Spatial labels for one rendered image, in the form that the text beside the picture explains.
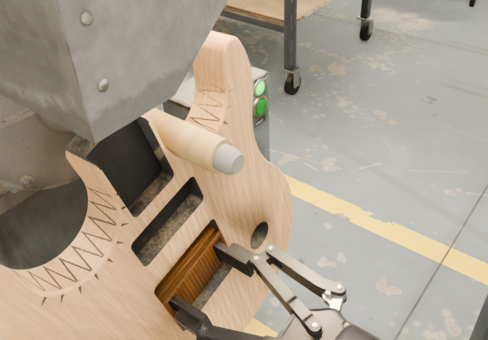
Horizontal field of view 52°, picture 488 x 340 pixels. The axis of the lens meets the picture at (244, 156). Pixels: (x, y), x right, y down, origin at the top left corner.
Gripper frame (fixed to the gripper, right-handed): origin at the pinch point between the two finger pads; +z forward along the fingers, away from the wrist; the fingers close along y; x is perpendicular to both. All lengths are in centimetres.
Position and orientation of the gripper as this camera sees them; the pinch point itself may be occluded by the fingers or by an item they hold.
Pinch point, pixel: (201, 277)
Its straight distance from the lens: 57.2
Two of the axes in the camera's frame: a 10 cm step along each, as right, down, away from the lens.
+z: -7.9, -3.4, 5.2
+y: 5.8, -6.7, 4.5
